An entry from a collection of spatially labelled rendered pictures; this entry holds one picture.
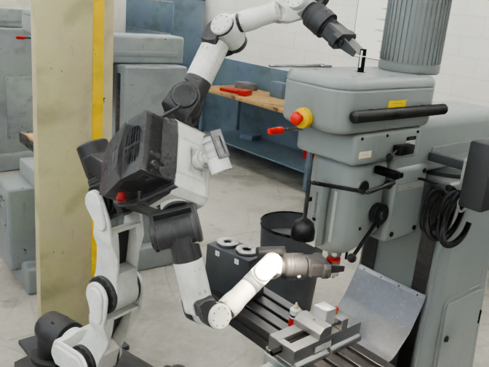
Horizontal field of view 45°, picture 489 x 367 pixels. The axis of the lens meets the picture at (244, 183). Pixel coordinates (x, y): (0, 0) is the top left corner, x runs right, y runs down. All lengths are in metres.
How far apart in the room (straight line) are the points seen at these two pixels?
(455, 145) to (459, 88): 4.33
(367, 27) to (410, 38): 5.25
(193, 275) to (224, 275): 0.63
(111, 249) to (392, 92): 1.06
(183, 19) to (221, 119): 1.58
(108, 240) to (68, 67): 1.32
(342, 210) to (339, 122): 0.32
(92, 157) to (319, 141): 0.77
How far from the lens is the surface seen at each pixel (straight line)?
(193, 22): 9.18
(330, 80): 1.67
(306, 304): 4.22
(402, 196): 2.01
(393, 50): 1.99
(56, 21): 3.14
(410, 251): 2.30
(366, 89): 1.70
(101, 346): 2.35
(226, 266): 2.36
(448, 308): 2.39
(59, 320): 2.60
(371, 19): 7.19
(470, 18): 6.51
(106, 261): 2.17
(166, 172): 1.74
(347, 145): 1.76
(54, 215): 3.35
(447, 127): 2.15
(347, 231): 1.89
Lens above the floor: 2.07
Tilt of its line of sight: 17 degrees down
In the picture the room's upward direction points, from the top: 5 degrees clockwise
